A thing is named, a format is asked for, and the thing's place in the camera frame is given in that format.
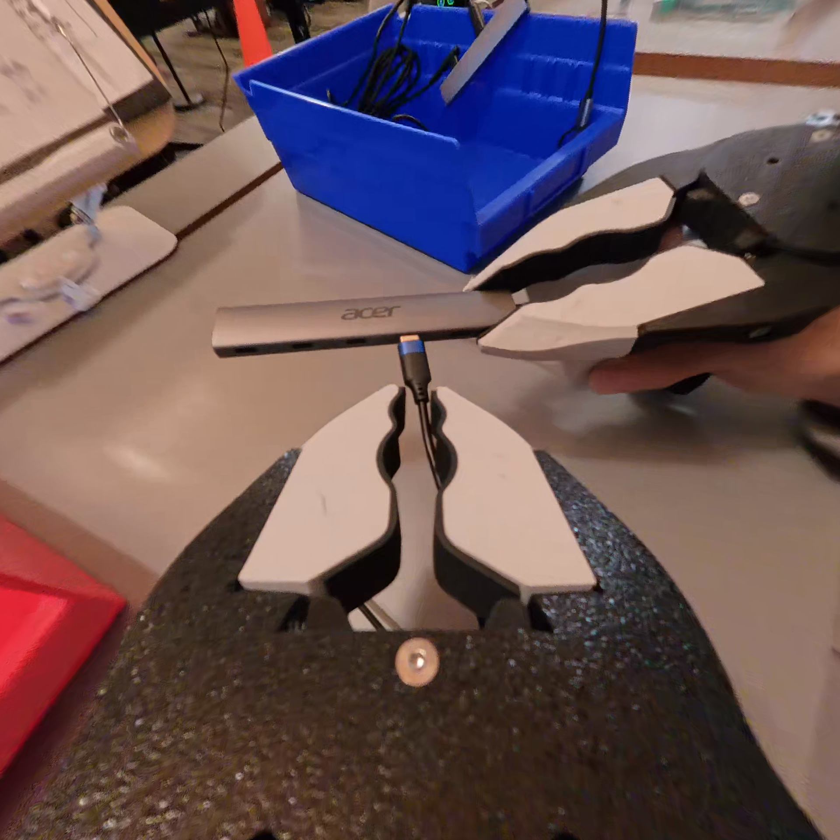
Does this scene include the orange traffic cone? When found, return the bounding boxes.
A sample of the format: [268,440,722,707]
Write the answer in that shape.
[233,0,274,68]

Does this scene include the wooden document stand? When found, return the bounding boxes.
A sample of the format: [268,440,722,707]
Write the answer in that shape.
[0,0,179,363]

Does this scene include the person's right hand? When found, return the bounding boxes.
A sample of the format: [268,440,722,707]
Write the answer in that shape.
[587,314,840,403]

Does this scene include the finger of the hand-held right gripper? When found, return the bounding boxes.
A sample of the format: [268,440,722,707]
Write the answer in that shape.
[478,245,767,363]
[463,176,678,296]

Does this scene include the black cable with silver plug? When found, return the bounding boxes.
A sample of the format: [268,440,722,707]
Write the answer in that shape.
[556,0,610,151]

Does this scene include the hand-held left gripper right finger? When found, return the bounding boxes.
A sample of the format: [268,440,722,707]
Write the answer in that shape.
[432,386,598,608]

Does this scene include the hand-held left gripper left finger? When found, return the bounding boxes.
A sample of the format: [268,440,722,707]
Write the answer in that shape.
[238,385,404,608]

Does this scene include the red plastic bin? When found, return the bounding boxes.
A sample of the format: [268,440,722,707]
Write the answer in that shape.
[0,517,127,778]

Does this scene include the black cable with blue plug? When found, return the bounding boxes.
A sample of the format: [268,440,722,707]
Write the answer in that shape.
[357,333,447,632]

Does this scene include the grey USB hub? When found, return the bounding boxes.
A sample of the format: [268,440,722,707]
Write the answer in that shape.
[438,0,530,106]
[211,292,517,360]

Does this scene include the blue plastic bin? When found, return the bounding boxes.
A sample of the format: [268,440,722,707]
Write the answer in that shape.
[233,3,639,274]

